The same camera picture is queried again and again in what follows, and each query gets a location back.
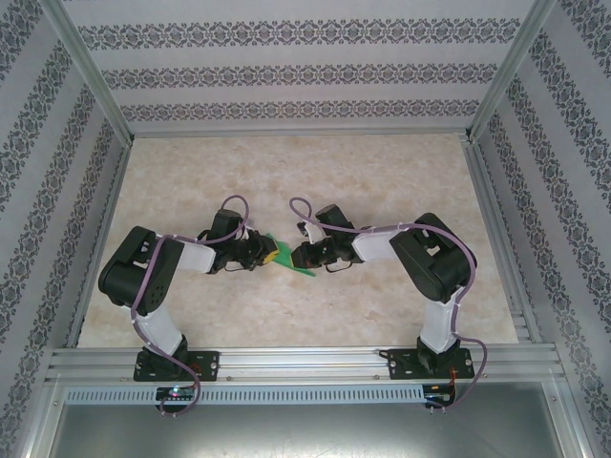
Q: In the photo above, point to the green paper sheet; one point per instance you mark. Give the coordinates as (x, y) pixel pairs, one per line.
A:
(286, 255)

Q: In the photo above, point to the aluminium mounting rail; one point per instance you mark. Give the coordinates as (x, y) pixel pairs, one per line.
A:
(301, 362)

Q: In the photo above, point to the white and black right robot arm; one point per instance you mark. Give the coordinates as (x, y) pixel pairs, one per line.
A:
(439, 324)

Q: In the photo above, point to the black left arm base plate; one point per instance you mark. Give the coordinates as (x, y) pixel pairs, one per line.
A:
(210, 365)

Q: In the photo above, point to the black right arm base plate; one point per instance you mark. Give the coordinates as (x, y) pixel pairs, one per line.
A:
(401, 365)

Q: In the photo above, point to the aluminium frame post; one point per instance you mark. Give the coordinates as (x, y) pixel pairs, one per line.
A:
(90, 67)
(513, 62)

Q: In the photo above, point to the controller circuit board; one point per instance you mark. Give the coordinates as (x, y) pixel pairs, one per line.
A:
(175, 393)
(439, 393)

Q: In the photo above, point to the grey metal sheet panel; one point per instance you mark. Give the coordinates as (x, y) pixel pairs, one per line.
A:
(305, 431)

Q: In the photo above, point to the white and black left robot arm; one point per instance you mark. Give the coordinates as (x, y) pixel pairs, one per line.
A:
(157, 329)

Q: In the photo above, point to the right controller circuit board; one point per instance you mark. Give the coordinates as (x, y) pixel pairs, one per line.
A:
(439, 393)

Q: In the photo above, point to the left controller circuit board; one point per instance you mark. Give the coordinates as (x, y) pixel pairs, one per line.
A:
(175, 393)

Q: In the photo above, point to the aluminium side rail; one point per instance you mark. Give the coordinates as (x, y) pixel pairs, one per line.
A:
(102, 238)
(501, 238)

